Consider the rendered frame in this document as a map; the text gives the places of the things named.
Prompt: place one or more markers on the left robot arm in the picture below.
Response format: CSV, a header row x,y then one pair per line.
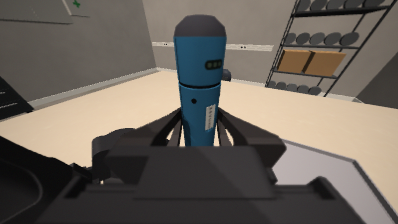
x,y
29,181

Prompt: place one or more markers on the dark blue nut driver barrel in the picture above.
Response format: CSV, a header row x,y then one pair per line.
x,y
199,43

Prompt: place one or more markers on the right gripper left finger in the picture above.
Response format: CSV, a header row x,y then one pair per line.
x,y
156,132

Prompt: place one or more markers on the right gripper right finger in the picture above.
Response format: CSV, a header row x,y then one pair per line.
x,y
268,145

